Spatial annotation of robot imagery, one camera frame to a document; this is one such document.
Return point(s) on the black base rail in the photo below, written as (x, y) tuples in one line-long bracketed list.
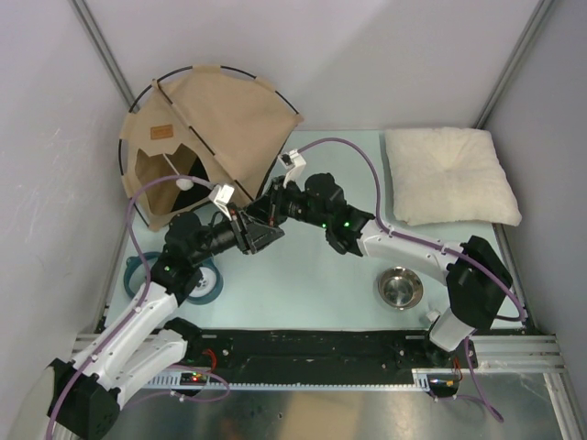
[(322, 358)]

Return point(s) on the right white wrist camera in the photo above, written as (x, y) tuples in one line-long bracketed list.
[(294, 165)]

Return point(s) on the beige fabric pet tent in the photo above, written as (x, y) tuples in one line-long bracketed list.
[(238, 119)]

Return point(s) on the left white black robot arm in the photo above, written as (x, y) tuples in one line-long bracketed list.
[(91, 390)]

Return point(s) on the teal double bowl stand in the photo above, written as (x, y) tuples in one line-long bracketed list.
[(135, 274)]

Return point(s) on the white paw print bowl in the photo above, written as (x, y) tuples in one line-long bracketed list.
[(206, 284)]

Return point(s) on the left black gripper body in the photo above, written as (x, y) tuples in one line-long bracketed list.
[(228, 234)]

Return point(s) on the cream fluffy cushion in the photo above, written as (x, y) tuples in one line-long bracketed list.
[(446, 175)]

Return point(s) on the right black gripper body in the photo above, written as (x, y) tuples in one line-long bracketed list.
[(290, 204)]

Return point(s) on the white pompom toy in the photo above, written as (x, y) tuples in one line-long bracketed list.
[(185, 184)]

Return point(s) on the right aluminium frame post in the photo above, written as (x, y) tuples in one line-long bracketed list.
[(524, 44)]

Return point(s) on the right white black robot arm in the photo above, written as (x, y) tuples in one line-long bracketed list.
[(476, 279)]

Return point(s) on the aluminium frame post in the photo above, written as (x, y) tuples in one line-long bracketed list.
[(524, 44), (106, 55)]

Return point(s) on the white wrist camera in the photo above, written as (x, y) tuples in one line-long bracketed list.
[(294, 165), (220, 196)]

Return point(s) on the steel pet bowl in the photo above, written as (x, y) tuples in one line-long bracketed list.
[(400, 288)]

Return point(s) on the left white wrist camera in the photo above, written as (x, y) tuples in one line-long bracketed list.
[(220, 196)]

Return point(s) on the left aluminium frame post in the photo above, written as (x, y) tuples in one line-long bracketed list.
[(106, 55)]

